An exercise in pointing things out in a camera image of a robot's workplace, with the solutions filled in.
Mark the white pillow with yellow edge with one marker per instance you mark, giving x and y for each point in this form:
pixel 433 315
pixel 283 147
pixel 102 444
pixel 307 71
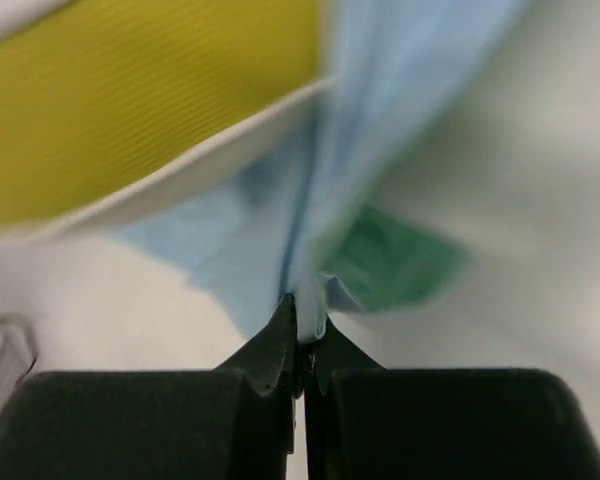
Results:
pixel 113 110

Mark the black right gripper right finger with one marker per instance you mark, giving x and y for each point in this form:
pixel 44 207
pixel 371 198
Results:
pixel 364 421

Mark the light blue pillowcase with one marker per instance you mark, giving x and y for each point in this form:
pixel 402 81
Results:
pixel 299 220

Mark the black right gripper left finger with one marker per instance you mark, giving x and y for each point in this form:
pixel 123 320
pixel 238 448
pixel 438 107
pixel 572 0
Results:
pixel 235 421

